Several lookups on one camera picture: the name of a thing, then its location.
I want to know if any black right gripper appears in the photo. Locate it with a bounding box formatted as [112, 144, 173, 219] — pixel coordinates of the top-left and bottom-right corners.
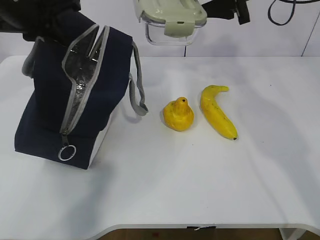
[201, 0, 251, 25]

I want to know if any glass container green lid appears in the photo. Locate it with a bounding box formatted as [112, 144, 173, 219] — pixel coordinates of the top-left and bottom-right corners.
[133, 0, 207, 46]

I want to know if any yellow banana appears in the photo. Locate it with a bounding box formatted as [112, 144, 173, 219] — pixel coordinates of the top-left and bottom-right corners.
[200, 85, 238, 140]

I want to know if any yellow toy pear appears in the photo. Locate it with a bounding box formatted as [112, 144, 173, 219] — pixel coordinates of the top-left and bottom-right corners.
[163, 97, 195, 132]

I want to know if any navy and white lunch bag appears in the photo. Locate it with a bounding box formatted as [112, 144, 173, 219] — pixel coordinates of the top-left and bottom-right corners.
[14, 10, 148, 170]

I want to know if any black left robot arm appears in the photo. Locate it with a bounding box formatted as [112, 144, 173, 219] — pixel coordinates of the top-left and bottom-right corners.
[0, 0, 81, 45]

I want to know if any black tape on table edge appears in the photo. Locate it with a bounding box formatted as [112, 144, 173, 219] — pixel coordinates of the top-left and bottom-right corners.
[186, 226, 216, 231]

